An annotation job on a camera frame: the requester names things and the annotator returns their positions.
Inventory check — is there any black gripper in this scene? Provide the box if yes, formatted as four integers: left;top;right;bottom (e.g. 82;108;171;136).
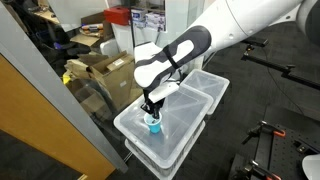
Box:
140;87;165;120

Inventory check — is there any blue paper cup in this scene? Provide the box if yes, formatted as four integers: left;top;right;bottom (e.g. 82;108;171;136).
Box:
143;111;163;135

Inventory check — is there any large clear plastic storage bin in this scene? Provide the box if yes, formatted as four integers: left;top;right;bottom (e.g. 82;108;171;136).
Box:
113;76;215;180

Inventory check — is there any open brown cardboard box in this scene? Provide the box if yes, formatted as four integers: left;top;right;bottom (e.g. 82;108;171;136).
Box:
89;50;148;113

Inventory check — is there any small clear plastic storage bin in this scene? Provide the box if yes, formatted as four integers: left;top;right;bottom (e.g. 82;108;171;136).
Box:
179;68;231;116

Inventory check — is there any thin black pole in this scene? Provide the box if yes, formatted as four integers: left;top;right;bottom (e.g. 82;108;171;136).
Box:
128;0;138;54

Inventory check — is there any flattened brown cardboard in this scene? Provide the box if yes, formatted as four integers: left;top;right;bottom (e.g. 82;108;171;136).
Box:
64;53;101;81

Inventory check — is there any white carton with blue print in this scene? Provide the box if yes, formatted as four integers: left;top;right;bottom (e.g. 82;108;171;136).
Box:
130;8;148;29
145;11;167;32

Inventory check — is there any cardboard box on shelf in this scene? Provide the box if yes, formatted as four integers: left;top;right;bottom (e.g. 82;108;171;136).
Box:
70;12;114;54

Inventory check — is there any red box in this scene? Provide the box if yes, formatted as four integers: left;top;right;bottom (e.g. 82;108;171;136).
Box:
103;6;132;27

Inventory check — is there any black perforated breadboard table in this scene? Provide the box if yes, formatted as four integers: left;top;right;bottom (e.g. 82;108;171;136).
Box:
228;105;320;180

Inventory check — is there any grey metal door frame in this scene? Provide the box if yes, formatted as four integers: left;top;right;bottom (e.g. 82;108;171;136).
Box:
0;3;129;174

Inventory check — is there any black clamp with orange handle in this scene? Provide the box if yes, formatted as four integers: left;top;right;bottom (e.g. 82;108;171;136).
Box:
233;159;283;180
241;120;287;145

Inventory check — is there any thin black camera cable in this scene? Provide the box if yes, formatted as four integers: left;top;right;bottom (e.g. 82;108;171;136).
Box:
262;46;306;116

